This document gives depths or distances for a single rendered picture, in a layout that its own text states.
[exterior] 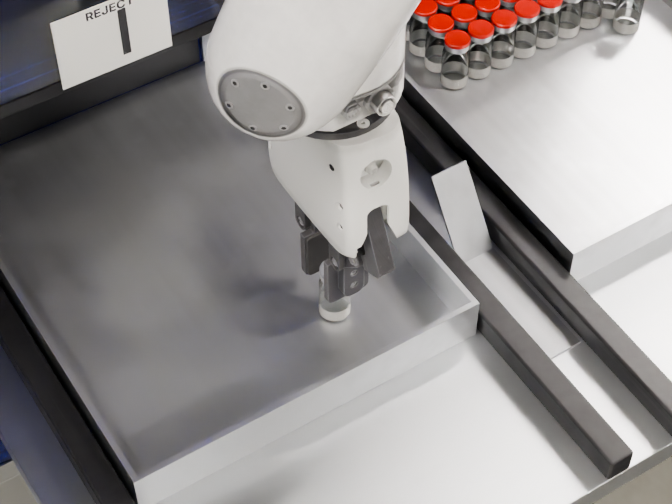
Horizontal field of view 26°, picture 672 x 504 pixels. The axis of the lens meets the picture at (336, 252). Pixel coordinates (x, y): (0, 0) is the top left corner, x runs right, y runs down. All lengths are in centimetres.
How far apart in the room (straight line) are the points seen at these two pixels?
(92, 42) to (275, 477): 32
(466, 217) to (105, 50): 28
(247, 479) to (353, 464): 7
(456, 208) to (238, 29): 38
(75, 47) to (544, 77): 39
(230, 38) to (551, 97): 51
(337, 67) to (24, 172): 48
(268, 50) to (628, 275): 44
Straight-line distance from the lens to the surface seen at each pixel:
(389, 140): 84
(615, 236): 104
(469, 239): 105
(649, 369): 99
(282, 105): 71
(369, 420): 97
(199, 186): 110
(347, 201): 86
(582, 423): 95
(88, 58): 102
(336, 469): 95
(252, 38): 69
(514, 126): 114
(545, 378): 97
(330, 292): 96
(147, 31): 103
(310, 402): 95
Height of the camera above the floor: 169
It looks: 50 degrees down
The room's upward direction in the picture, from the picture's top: straight up
